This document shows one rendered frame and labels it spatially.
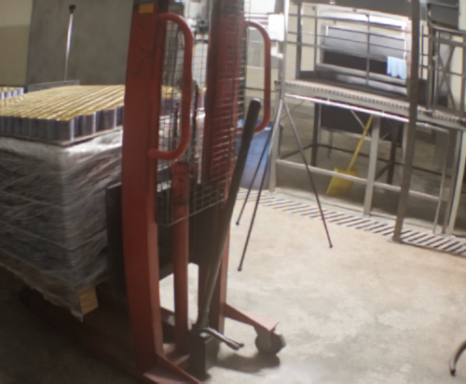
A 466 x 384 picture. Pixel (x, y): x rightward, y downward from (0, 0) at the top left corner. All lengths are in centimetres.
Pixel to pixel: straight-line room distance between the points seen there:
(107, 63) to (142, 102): 372
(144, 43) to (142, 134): 32
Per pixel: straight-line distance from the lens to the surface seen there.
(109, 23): 534
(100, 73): 541
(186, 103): 151
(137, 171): 168
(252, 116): 170
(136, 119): 164
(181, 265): 203
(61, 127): 169
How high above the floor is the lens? 151
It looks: 18 degrees down
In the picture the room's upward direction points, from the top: 4 degrees clockwise
